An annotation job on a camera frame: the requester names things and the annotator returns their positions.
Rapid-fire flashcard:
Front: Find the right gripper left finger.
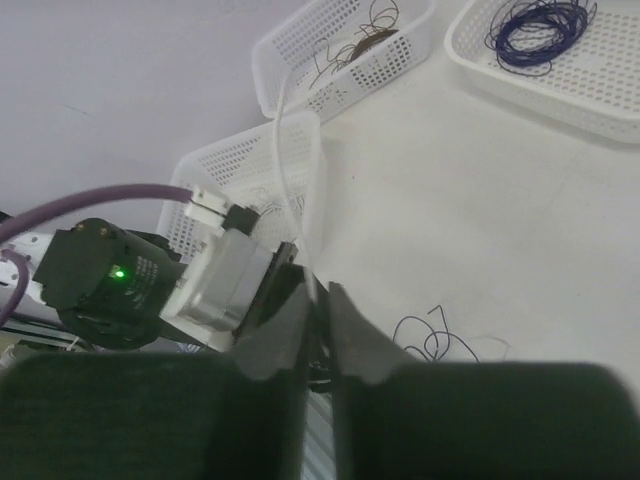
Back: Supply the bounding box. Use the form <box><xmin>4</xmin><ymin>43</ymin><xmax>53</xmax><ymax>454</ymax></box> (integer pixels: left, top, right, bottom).
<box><xmin>1</xmin><ymin>287</ymin><xmax>313</xmax><ymax>479</ymax></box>

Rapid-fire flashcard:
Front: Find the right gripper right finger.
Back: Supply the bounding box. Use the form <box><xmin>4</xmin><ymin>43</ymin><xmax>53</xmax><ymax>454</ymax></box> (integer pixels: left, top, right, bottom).
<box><xmin>327</xmin><ymin>283</ymin><xmax>635</xmax><ymax>479</ymax></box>

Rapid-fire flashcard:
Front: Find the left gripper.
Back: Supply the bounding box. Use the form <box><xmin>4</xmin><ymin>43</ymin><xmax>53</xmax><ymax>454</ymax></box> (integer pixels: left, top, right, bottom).
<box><xmin>33</xmin><ymin>218</ymin><xmax>201</xmax><ymax>350</ymax></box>

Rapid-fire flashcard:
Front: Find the wire bundle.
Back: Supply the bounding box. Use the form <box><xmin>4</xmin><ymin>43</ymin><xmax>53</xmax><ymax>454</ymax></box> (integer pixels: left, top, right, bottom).
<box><xmin>392</xmin><ymin>304</ymin><xmax>511</xmax><ymax>364</ymax></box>

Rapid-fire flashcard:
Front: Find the pulled white wire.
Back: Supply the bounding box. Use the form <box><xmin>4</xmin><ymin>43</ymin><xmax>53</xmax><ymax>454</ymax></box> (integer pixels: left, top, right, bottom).
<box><xmin>273</xmin><ymin>69</ymin><xmax>319</xmax><ymax>304</ymax></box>

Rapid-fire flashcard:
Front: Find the white basket near left arm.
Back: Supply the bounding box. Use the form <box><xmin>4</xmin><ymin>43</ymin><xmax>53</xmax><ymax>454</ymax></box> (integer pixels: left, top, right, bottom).
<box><xmin>171</xmin><ymin>111</ymin><xmax>327</xmax><ymax>260</ymax></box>

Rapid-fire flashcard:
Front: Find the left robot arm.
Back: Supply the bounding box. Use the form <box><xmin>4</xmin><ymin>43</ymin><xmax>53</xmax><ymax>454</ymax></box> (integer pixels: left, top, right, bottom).
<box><xmin>1</xmin><ymin>218</ymin><xmax>195</xmax><ymax>351</ymax></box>

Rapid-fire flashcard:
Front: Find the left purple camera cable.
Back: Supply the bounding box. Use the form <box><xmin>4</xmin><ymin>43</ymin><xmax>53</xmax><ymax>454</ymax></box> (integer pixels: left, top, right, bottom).
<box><xmin>0</xmin><ymin>183</ymin><xmax>194</xmax><ymax>326</ymax></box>

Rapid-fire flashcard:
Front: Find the white basket with brown wires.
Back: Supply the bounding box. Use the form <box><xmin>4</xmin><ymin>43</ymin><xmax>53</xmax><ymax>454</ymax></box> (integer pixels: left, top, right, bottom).
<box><xmin>251</xmin><ymin>1</ymin><xmax>438</xmax><ymax>121</ymax></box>

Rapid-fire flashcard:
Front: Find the white basket with purple wires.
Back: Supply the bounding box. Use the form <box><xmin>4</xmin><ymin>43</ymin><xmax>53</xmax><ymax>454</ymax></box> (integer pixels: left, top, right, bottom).
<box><xmin>444</xmin><ymin>1</ymin><xmax>639</xmax><ymax>145</ymax></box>

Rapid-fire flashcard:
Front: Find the brown wire coil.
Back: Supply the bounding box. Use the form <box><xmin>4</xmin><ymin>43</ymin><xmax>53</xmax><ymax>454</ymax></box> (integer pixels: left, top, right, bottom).
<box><xmin>310</xmin><ymin>0</ymin><xmax>401</xmax><ymax>91</ymax></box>

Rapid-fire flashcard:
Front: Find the purple wire coil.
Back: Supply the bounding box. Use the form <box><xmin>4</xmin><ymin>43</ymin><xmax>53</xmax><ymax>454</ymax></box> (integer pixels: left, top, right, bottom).
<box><xmin>484</xmin><ymin>0</ymin><xmax>599</xmax><ymax>76</ymax></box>

